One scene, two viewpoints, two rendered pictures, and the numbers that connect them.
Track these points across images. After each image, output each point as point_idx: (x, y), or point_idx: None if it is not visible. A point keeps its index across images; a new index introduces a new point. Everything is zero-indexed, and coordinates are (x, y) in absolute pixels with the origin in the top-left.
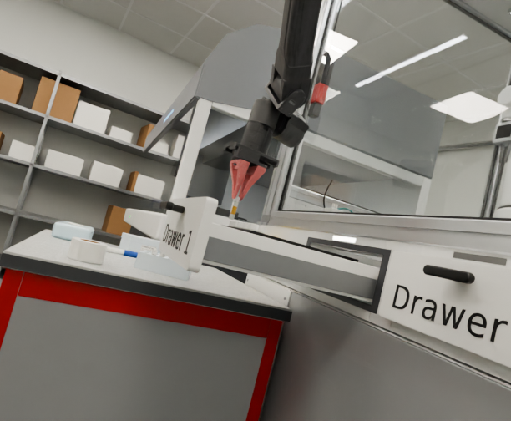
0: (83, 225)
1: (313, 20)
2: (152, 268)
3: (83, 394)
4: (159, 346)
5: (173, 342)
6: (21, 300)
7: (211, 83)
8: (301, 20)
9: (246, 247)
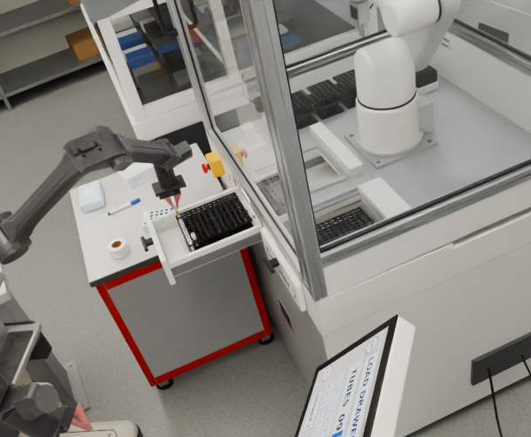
0: (91, 182)
1: (156, 155)
2: None
3: (161, 302)
4: None
5: None
6: (109, 290)
7: (96, 2)
8: (150, 160)
9: (190, 261)
